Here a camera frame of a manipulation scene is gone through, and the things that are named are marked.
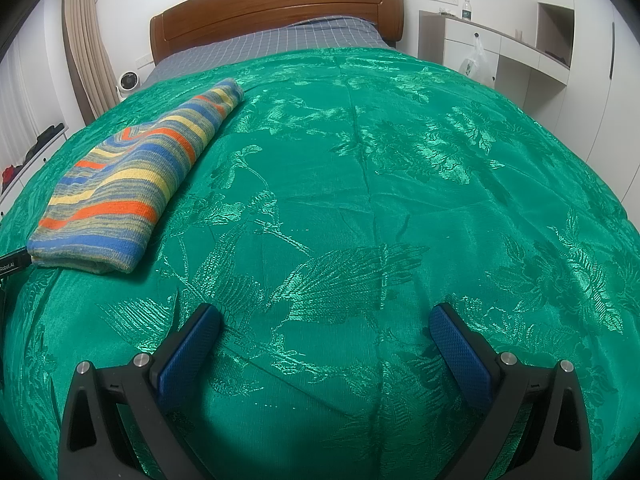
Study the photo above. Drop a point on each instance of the white wardrobe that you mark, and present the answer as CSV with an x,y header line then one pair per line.
x,y
595,60

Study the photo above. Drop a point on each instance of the black items on cabinet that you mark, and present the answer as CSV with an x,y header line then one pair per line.
x,y
45,141

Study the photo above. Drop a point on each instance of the beige curtain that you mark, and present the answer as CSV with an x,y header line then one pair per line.
x,y
87,50

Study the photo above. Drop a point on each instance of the red cloth item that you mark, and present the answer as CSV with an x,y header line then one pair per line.
x,y
10,174

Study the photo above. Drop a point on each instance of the white drawer cabinet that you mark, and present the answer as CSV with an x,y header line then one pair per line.
x,y
7,192

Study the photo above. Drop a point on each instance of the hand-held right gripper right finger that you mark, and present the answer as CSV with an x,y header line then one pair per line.
x,y
462,362

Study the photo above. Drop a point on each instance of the white plastic bag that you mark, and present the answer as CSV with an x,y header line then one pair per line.
x,y
472,66

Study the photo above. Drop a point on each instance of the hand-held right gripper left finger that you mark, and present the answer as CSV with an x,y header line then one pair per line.
x,y
185,362

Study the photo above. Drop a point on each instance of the striped knit sweater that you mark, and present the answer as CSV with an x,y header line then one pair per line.
x,y
125,180

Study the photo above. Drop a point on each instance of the clear water bottle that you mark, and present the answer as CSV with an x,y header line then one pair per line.
x,y
466,11

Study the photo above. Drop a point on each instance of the green floral bedspread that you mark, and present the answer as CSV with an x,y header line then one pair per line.
x,y
375,210

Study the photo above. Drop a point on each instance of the small white fan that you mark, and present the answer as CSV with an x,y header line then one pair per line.
x,y
129,82

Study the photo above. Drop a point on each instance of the white desk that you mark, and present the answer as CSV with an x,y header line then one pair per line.
x,y
505,45

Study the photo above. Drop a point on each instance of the brown wooden headboard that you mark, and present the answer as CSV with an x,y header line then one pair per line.
x,y
275,5

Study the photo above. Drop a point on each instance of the white wall socket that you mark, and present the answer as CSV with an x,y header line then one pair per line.
x,y
144,61

